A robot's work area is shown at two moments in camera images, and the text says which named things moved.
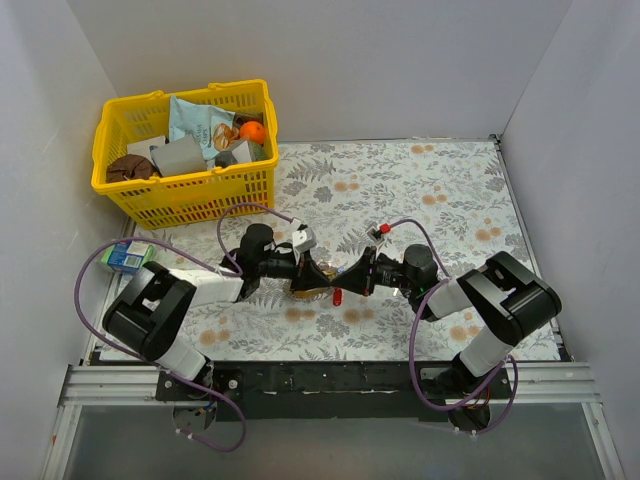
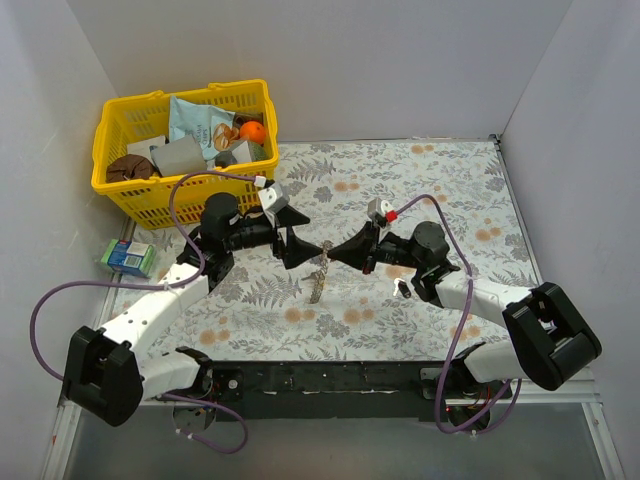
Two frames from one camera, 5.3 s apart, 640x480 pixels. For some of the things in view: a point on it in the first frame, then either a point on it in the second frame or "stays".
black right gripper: [372, 272] → [373, 250]
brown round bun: [129, 167] stays
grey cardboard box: [181, 156] stays
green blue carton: [127, 256] stays
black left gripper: [301, 271] → [279, 243]
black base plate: [321, 390] stays
